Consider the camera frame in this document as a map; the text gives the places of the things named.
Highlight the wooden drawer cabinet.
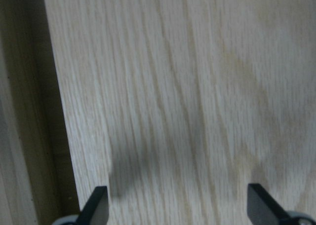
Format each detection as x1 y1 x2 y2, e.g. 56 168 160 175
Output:
44 0 316 225

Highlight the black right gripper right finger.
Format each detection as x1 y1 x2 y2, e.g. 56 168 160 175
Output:
247 183 307 225

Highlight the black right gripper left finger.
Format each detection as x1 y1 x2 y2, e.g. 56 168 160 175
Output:
76 186 109 225

